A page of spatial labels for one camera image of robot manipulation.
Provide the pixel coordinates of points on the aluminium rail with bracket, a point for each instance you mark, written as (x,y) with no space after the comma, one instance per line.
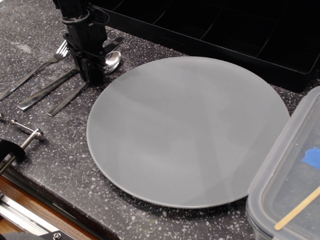
(33,227)

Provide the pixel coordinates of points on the clear plastic container with lid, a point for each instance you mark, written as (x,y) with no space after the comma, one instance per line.
(284,180)

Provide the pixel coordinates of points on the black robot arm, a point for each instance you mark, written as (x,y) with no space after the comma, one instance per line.
(76,8)

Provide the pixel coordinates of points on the round grey plate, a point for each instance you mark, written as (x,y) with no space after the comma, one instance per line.
(185,132)

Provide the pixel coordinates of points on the silver metal spoon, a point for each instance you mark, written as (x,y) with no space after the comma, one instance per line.
(111,62)

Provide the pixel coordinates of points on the silver metal table knife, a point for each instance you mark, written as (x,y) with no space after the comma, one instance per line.
(39,95)

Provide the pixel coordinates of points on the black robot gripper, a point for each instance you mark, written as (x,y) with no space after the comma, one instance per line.
(85,37)

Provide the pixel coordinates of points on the blue tape piece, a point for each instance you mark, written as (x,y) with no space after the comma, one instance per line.
(312,157)

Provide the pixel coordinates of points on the black compartment tray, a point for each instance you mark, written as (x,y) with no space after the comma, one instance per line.
(279,40)

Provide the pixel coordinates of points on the silver metal fork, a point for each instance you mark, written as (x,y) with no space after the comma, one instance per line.
(59,55)

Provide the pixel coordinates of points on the wooden stir stick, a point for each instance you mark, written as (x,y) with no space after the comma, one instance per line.
(298,209)

